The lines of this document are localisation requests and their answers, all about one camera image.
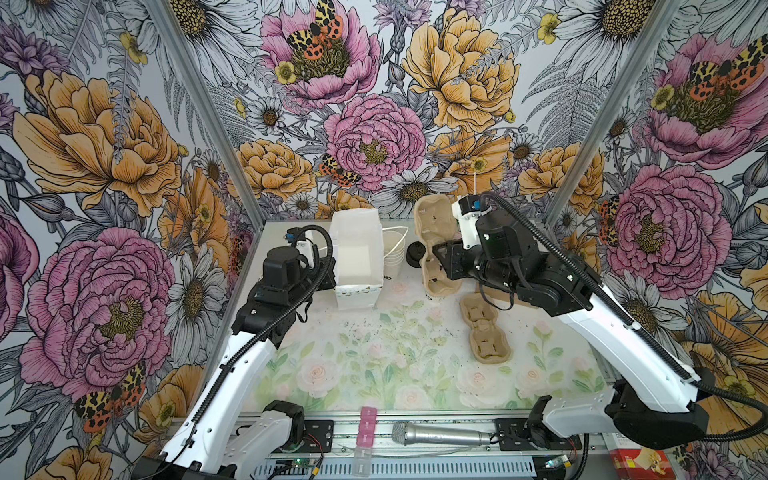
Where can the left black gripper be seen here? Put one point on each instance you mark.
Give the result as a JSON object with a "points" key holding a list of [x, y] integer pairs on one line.
{"points": [[324, 266]]}

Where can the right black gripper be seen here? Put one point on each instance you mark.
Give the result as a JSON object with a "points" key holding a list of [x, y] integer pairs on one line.
{"points": [[457, 264]]}

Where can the white cartoon gift bag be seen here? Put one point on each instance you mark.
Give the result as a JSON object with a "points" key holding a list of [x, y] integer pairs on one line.
{"points": [[358, 252]]}

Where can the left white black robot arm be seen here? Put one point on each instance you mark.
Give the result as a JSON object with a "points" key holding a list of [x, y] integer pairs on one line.
{"points": [[202, 448]]}

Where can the brown cardboard sheet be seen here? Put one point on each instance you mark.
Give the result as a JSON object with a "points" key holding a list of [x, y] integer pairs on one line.
{"points": [[503, 299]]}

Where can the stack of black cup lids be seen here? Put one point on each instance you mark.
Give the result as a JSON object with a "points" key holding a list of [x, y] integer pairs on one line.
{"points": [[415, 252]]}

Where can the stack of white paper cups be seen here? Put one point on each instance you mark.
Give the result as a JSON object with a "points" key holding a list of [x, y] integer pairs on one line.
{"points": [[394, 251]]}

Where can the silver microphone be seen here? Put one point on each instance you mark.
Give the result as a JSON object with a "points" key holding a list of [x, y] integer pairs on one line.
{"points": [[409, 433]]}

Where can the pink pill organizer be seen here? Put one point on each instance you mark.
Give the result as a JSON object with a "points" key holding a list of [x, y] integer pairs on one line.
{"points": [[363, 451]]}

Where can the bandage box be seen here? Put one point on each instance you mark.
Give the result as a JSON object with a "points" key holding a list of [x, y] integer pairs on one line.
{"points": [[641, 463]]}

